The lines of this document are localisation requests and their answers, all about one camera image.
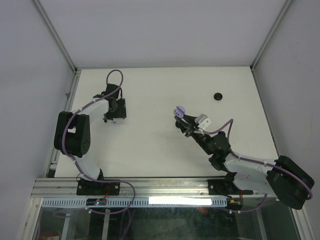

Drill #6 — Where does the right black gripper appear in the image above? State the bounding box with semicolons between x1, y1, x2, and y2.
175;112;213;156

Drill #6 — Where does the lilac charging case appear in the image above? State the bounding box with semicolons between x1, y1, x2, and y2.
173;106;186;119

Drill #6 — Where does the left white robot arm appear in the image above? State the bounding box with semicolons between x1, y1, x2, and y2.
53;83;127;197

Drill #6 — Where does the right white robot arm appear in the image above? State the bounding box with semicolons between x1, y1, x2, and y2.
173;108;315;210

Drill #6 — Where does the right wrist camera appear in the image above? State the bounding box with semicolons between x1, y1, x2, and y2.
194;113;212;130

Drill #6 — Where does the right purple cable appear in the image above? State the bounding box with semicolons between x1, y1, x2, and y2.
204;118;314;214

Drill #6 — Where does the white slotted cable duct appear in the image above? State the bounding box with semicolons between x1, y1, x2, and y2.
41;196;227;209

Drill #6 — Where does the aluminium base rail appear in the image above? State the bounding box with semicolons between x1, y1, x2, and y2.
31;176;281;200

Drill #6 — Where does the left metal frame post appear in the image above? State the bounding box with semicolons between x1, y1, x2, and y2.
31;0;78;74

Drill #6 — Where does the metal corner frame post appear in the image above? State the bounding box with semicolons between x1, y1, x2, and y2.
250;0;295;72

